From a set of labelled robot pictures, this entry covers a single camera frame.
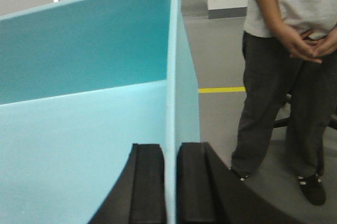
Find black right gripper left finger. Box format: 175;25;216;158
91;144;167;223

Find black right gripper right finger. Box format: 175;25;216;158
176;142;299;223

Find light cyan plastic bin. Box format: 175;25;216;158
1;0;200;223

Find person's clasped hands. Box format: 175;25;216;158
272;22;336;64

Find person in grey shirt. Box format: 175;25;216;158
231;0;336;206

